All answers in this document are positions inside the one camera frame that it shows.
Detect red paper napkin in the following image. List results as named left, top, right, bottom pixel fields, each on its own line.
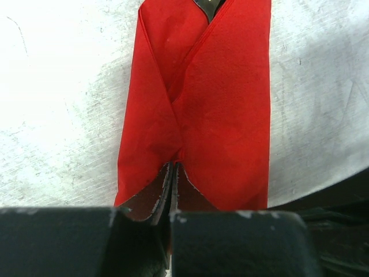
left=115, top=1, right=272, bottom=210

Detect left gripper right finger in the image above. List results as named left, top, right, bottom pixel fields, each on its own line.
left=170, top=164, right=320, bottom=276

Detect green handled utensil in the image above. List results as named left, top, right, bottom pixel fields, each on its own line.
left=194, top=0, right=224, bottom=23

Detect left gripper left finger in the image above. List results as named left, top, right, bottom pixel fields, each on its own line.
left=1, top=163, right=174, bottom=276

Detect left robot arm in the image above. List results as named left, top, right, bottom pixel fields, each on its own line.
left=1, top=164, right=368, bottom=276

